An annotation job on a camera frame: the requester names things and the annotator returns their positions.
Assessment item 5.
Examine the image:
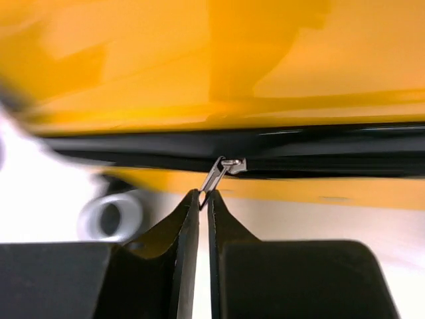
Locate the yellow hard-shell suitcase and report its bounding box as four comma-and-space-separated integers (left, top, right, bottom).
0, 0, 425, 247

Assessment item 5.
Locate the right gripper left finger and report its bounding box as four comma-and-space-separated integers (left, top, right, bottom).
1, 190, 199, 318

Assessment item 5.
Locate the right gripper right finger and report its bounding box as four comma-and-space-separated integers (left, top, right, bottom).
207, 191, 399, 319

